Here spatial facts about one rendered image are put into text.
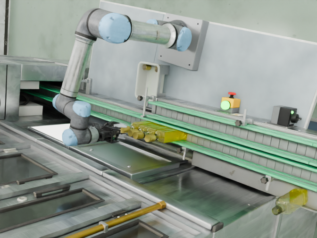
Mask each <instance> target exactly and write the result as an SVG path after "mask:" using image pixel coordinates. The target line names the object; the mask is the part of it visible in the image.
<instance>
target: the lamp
mask: <svg viewBox="0 0 317 238"><path fill-rule="evenodd" d="M230 107H231V104H230V102H229V101H223V102H222V103H221V108H222V109H224V110H228V109H229V108H230Z"/></svg>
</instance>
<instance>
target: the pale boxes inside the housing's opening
mask: <svg viewBox="0 0 317 238"><path fill-rule="evenodd" d="M20 89H39V81H20ZM22 103H25V102H19V104H22ZM42 108H43V106H42V105H39V104H36V103H34V102H31V101H29V103H28V104H26V105H20V106H19V116H34V115H42Z"/></svg>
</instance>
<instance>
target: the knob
mask: <svg viewBox="0 0 317 238"><path fill-rule="evenodd" d="M301 119H302V118H299V115H298V114H296V113H293V114H292V116H291V123H297V122H298V120H301Z"/></svg>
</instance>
